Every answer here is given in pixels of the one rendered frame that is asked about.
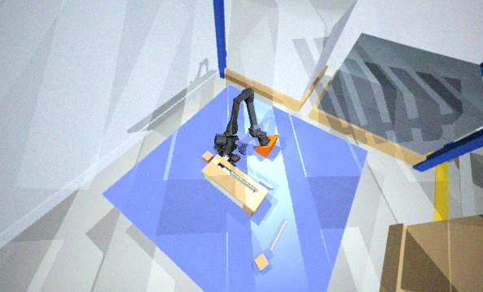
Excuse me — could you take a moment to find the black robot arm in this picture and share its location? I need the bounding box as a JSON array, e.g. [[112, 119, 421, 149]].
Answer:
[[214, 88, 271, 152]]

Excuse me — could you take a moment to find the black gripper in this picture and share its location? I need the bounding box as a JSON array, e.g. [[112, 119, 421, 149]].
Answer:
[[214, 144, 240, 163]]

